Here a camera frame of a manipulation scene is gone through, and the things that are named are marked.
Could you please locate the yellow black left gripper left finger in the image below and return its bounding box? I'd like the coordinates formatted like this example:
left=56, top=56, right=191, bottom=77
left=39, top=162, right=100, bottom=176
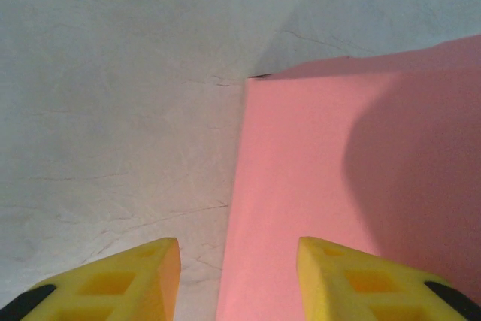
left=0, top=237, right=182, bottom=321

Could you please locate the pink paper box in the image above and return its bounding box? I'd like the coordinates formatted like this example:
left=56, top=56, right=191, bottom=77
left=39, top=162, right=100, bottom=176
left=216, top=34, right=481, bottom=321

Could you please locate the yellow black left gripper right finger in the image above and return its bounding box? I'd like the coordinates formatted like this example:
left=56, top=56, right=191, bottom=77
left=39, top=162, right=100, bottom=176
left=296, top=237, right=481, bottom=321

